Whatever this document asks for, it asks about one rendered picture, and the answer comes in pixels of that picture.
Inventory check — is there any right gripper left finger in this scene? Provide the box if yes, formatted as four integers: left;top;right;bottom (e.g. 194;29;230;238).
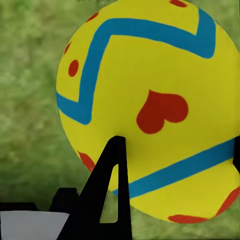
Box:
57;136;133;240

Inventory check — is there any easter egg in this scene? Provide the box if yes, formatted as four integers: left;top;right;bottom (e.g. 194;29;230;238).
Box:
56;0;240;224

